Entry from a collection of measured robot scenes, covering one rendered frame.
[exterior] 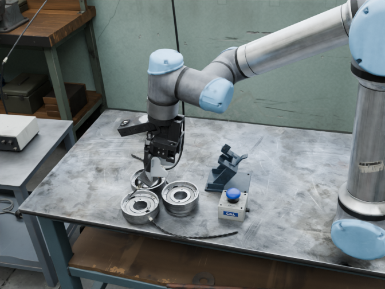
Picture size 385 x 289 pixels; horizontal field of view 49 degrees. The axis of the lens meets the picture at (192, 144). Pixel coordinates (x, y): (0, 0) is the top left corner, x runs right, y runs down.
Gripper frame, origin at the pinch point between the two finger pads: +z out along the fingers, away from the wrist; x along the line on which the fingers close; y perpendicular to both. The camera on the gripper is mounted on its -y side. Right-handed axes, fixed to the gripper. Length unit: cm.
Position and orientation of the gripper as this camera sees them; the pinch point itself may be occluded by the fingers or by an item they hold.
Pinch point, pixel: (150, 173)
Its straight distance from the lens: 115.2
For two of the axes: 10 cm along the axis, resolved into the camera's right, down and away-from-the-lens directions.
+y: 9.5, 2.5, -1.7
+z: -1.0, 7.9, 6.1
